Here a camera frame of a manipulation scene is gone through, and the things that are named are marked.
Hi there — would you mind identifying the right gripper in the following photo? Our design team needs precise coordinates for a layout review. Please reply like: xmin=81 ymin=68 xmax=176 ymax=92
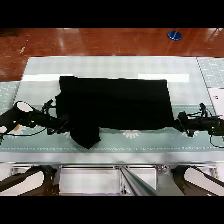
xmin=176 ymin=111 xmax=196 ymax=138

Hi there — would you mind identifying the black T-shirt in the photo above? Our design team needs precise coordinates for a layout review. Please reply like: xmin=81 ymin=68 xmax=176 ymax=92
xmin=54 ymin=75 xmax=176 ymax=150

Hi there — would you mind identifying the blue round disc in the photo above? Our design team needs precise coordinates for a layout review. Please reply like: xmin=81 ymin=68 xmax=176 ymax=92
xmin=167 ymin=30 xmax=183 ymax=42

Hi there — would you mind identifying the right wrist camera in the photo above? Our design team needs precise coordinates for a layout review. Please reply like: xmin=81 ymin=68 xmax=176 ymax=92
xmin=198 ymin=102 xmax=210 ymax=118

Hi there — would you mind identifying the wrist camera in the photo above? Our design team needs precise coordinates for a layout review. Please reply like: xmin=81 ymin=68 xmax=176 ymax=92
xmin=41 ymin=98 xmax=56 ymax=114
xmin=198 ymin=102 xmax=210 ymax=118

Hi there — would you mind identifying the black cable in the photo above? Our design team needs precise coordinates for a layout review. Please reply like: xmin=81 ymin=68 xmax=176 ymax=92
xmin=0 ymin=127 xmax=48 ymax=138
xmin=208 ymin=132 xmax=224 ymax=150

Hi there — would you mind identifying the silver frame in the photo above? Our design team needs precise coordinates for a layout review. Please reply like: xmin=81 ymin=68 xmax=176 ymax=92
xmin=0 ymin=161 xmax=224 ymax=197

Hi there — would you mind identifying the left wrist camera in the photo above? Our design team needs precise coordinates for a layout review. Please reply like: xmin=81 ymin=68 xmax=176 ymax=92
xmin=41 ymin=98 xmax=56 ymax=114

